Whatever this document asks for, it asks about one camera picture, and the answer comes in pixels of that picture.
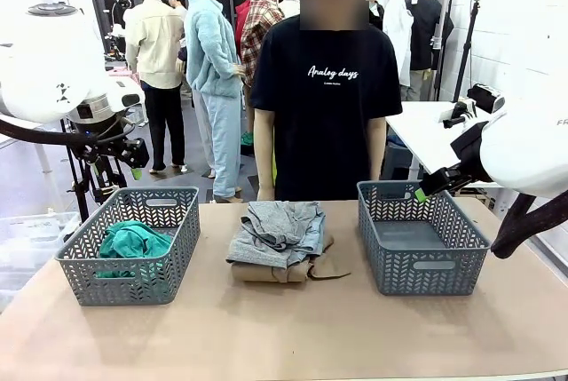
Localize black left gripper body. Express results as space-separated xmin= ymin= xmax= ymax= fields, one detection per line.
xmin=118 ymin=137 xmax=151 ymax=169

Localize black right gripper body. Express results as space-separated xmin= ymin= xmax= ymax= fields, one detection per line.
xmin=419 ymin=166 xmax=474 ymax=198

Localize light blue denim jeans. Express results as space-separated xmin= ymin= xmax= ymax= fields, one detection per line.
xmin=283 ymin=214 xmax=327 ymax=265

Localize gray knit garment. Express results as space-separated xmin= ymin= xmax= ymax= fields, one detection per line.
xmin=225 ymin=201 xmax=327 ymax=270

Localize tan trousers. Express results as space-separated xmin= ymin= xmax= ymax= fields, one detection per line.
xmin=230 ymin=234 xmax=352 ymax=283

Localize person's right forearm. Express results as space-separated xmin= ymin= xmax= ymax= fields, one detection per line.
xmin=255 ymin=149 xmax=277 ymax=202

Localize person's left forearm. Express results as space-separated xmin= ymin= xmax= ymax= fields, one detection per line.
xmin=367 ymin=149 xmax=388 ymax=182

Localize white side table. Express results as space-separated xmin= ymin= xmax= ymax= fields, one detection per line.
xmin=385 ymin=100 xmax=505 ymax=190

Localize black tripod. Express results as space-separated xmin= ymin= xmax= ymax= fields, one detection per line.
xmin=59 ymin=118 xmax=128 ymax=222

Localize teal garment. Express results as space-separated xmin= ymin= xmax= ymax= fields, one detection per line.
xmin=96 ymin=219 xmax=174 ymax=282

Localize pink checked cloth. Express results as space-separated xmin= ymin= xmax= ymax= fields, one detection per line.
xmin=106 ymin=66 xmax=139 ymax=85

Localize gray plastic lattice basket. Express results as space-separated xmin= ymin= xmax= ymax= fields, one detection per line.
xmin=357 ymin=179 xmax=492 ymax=297
xmin=55 ymin=187 xmax=201 ymax=306

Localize person in black t-shirt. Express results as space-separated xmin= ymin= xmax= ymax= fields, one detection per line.
xmin=248 ymin=0 xmax=404 ymax=202

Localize mannequin in beige shirt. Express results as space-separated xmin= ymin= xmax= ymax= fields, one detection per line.
xmin=123 ymin=0 xmax=187 ymax=174

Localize clear plastic storage box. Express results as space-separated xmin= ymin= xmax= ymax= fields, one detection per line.
xmin=0 ymin=210 xmax=81 ymax=311

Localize mannequin in blue fleece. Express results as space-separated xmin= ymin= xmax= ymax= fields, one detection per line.
xmin=184 ymin=0 xmax=246 ymax=203

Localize black light stand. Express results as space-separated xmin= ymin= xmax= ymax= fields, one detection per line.
xmin=452 ymin=0 xmax=483 ymax=102

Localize mannequin in black shirt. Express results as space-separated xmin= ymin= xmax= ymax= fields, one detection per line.
xmin=406 ymin=0 xmax=454 ymax=102

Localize mannequin in white shirt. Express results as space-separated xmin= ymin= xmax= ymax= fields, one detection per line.
xmin=382 ymin=0 xmax=416 ymax=89

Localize mannequin in red top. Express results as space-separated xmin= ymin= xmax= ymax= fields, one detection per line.
xmin=233 ymin=0 xmax=252 ymax=44

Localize mannequin in plaid hooded shirt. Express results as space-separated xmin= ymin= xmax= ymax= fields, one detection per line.
xmin=239 ymin=0 xmax=288 ymax=133

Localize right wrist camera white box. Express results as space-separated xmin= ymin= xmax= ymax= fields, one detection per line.
xmin=438 ymin=100 xmax=478 ymax=129

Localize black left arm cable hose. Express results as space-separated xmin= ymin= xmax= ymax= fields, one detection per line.
xmin=0 ymin=117 xmax=137 ymax=151

